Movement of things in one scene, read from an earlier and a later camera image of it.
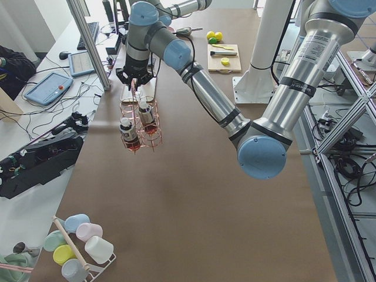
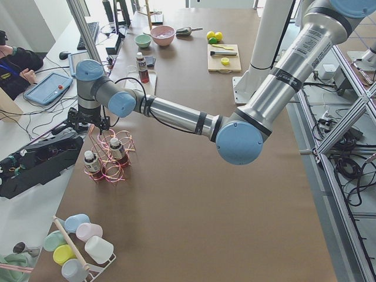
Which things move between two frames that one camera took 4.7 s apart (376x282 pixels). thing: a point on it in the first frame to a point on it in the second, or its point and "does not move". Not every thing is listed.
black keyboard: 93,29 does not move
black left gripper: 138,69 to 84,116
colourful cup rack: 79,248 does not move
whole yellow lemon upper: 210,34 does not move
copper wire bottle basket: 140,121 to 114,149
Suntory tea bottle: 146,116 to 118,152
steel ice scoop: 185,32 does not move
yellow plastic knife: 223,47 does not move
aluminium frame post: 83,26 does not move
